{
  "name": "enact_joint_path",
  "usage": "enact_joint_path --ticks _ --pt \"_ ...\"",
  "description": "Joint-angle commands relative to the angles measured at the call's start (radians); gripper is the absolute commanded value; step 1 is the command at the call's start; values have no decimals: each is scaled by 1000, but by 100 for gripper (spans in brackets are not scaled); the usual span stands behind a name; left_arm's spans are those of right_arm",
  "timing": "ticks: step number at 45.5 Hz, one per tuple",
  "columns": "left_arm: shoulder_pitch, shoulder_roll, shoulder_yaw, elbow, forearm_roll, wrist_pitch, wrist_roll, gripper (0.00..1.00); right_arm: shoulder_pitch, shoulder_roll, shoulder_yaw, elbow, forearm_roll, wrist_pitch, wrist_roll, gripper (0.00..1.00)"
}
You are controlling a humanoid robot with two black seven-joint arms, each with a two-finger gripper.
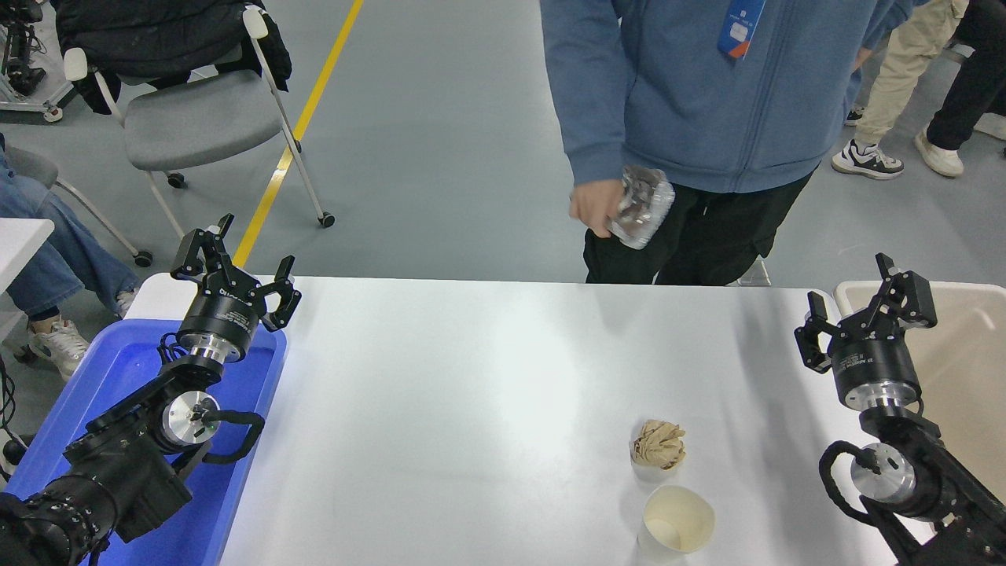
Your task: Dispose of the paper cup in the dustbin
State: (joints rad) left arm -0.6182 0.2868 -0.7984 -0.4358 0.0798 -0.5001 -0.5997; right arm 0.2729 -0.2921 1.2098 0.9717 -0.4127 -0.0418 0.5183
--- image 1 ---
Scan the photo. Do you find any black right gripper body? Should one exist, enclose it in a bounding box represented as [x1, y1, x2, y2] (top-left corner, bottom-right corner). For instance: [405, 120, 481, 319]
[832, 333, 922, 406]

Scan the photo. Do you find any small white side table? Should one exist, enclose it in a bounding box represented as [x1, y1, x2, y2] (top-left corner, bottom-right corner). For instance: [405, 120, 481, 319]
[0, 219, 56, 339]

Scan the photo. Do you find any large pale plastic bin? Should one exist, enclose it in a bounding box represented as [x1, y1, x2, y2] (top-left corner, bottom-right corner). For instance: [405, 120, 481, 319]
[833, 281, 1006, 504]

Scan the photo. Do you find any crumpled tan paper ball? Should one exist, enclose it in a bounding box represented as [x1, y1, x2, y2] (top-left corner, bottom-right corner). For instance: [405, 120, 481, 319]
[631, 419, 687, 471]

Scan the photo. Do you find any blue lanyard badge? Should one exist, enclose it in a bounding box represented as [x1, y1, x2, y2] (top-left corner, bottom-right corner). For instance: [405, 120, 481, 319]
[717, 0, 767, 61]

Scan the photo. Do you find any grey wheeled chair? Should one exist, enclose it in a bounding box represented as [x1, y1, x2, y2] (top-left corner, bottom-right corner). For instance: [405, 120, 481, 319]
[63, 6, 336, 237]
[0, 145, 154, 268]

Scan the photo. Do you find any blue plastic tray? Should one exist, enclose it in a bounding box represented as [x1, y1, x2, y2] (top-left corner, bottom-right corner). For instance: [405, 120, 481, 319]
[4, 318, 288, 566]

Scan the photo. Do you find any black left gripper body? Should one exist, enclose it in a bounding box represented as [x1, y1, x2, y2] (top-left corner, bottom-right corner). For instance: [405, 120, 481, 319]
[178, 283, 263, 356]

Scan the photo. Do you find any black equipment on wheeled stand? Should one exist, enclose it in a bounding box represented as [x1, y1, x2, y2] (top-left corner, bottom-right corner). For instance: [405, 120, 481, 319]
[0, 0, 75, 123]

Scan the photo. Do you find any black jacket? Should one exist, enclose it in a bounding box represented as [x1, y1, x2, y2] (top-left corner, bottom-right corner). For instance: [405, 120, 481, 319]
[51, 0, 293, 115]

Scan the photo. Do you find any white paper cup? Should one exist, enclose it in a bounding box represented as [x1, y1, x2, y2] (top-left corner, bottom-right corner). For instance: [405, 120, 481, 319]
[637, 485, 716, 560]

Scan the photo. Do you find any clear plastic container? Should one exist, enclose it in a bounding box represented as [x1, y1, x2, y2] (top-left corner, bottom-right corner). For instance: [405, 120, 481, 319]
[607, 165, 677, 251]

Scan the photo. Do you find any person's hand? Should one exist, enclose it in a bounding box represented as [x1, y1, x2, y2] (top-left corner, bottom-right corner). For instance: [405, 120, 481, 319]
[569, 179, 626, 239]

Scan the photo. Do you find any person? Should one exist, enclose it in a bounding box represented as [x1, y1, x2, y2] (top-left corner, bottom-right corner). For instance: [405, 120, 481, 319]
[0, 134, 141, 382]
[540, 0, 916, 285]
[832, 0, 969, 180]
[914, 0, 1006, 178]

